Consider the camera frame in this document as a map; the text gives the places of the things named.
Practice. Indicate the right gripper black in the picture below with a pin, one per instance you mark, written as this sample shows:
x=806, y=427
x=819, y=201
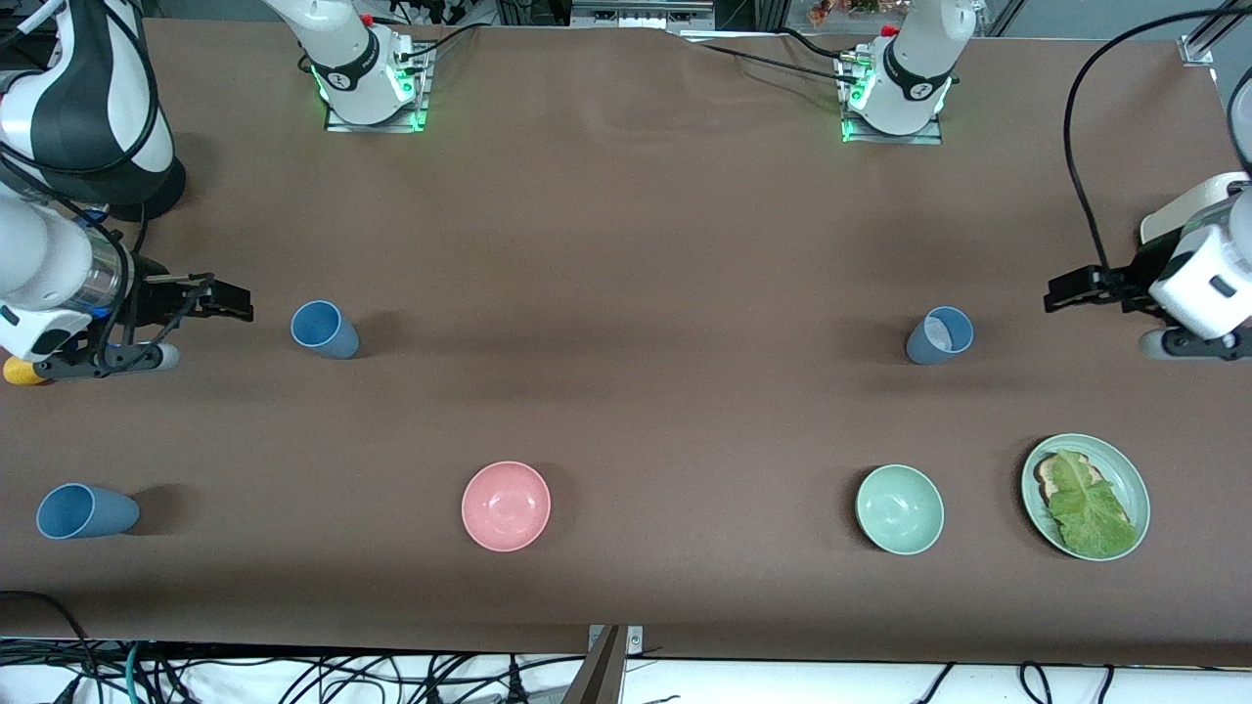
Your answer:
x=150, y=297

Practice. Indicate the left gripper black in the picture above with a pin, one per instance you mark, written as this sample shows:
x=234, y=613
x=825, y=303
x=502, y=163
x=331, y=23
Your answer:
x=1132, y=278

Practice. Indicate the blue plastic cup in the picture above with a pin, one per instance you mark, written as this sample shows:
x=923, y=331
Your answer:
x=93, y=511
x=328, y=332
x=924, y=347

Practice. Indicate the black pot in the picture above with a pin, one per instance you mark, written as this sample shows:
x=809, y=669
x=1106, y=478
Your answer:
x=171, y=191

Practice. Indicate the crumpled white paper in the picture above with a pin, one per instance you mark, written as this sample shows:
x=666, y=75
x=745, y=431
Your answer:
x=939, y=334

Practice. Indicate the toast slice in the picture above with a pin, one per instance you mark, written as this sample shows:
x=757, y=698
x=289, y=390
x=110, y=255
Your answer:
x=1049, y=474

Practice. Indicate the green plate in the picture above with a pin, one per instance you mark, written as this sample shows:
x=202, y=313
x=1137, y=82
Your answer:
x=1135, y=489

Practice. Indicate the yellow lemon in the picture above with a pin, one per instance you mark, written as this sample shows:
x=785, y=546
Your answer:
x=18, y=372

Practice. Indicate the green lettuce leaf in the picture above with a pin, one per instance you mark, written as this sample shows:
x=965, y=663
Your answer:
x=1091, y=508

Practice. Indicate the mint green bowl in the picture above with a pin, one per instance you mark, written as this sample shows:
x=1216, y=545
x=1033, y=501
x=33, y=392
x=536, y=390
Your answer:
x=900, y=508

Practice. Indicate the pink bowl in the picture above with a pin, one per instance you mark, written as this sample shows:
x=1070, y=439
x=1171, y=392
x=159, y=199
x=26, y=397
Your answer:
x=506, y=506

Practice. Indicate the table cover sheet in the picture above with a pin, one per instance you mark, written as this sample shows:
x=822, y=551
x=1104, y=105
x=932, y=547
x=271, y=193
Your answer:
x=626, y=293

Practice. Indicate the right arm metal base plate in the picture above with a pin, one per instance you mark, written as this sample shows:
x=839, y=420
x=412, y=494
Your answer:
x=337, y=124

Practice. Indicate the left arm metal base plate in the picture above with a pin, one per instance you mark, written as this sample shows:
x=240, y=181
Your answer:
x=929, y=137

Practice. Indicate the aluminium frame profile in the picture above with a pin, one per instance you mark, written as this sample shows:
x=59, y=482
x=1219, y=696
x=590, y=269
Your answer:
x=1198, y=47

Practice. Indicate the grey metal frame beam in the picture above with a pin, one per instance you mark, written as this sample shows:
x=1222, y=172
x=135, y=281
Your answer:
x=636, y=12

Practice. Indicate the small metal bracket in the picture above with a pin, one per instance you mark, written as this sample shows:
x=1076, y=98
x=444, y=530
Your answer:
x=636, y=640

